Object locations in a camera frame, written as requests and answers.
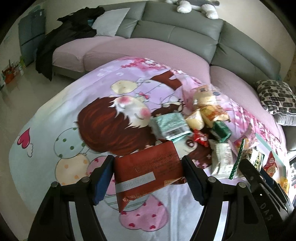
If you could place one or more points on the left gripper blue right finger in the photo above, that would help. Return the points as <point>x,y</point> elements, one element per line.
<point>196,179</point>

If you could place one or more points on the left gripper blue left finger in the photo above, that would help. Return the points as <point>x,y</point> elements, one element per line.
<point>101,179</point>

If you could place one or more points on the dark red snack pack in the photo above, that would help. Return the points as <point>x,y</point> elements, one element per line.
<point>146,171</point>

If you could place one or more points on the green white biscuit pack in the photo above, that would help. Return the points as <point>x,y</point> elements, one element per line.
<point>170,126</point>

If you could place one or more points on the white clear snack pack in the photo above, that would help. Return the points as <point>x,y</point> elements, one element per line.
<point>222,159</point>

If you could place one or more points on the small red candy packet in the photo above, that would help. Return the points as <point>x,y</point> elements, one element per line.
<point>201,138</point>

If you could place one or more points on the green snack packet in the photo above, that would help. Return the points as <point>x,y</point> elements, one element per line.
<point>220,131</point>

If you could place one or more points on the pale yellow bun pack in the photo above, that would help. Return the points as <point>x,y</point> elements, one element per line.
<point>195,120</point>

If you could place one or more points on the teal rimmed white tray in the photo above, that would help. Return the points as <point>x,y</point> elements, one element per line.
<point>264,148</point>

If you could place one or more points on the pink white snack bag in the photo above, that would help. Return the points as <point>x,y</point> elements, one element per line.
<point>249,138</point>

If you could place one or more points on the orange yellow snack bag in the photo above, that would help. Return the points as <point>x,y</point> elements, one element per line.
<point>213,113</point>

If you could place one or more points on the pink cartoon blanket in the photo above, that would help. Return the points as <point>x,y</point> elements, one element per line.
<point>107,112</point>

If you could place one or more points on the red snack packet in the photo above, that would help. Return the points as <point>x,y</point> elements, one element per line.
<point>270,167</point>

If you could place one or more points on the yellow snack packet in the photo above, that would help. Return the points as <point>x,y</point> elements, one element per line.
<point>284,184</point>

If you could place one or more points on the pale round bread pack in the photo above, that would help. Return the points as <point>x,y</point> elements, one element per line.
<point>203,96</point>

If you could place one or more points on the grey satin pillow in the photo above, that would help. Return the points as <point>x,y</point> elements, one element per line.
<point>285,119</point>

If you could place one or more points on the leopard print pillow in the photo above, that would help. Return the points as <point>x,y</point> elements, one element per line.
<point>276,97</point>

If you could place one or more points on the white grey cushion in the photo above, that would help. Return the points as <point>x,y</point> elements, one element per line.
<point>108,23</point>

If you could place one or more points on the black clothing pile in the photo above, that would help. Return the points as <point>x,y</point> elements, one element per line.
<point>74,26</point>

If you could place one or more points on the grey sofa pink cushions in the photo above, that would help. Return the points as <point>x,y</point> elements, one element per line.
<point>214,51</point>

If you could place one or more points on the blue grey cabinet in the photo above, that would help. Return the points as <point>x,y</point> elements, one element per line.
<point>31,30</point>

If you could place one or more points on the grey white plush toy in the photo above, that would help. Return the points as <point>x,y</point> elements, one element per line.
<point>204,6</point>

